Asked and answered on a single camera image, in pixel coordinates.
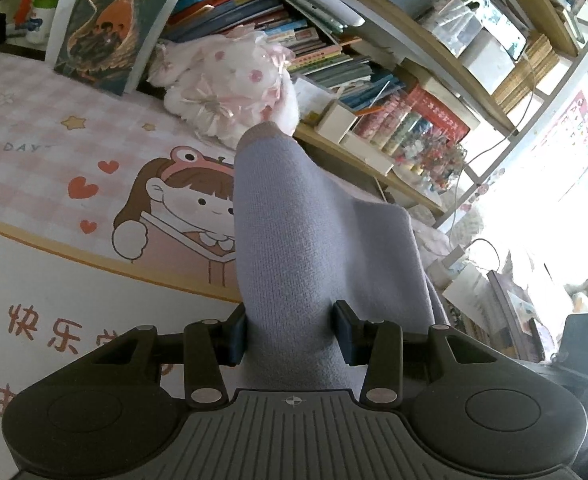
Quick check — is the white green tub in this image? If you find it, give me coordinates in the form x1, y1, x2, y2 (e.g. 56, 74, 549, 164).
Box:
25, 0, 58, 44

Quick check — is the pink checkered desk mat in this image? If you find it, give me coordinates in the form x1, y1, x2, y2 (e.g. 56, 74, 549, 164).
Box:
0, 49, 456, 480

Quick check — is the white metal shelf frame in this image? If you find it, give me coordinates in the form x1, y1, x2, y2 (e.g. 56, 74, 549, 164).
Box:
43, 0, 588, 231

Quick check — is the pink white plush bunny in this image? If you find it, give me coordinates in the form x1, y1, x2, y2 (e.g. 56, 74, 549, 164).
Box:
148, 26, 300, 150

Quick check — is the white power strip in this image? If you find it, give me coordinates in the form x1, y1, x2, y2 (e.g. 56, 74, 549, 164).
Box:
426, 245, 469, 288

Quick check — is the Harry Potter book box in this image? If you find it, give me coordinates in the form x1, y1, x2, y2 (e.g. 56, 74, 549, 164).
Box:
50, 0, 178, 96

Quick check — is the grey and beige sweater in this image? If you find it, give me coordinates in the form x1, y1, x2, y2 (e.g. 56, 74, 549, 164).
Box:
233, 122, 447, 391

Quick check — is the red boxed book set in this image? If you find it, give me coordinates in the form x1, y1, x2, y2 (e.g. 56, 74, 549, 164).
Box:
354, 87, 473, 160

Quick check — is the row of leaning books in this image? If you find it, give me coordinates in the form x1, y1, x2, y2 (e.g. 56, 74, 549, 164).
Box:
162, 0, 406, 110

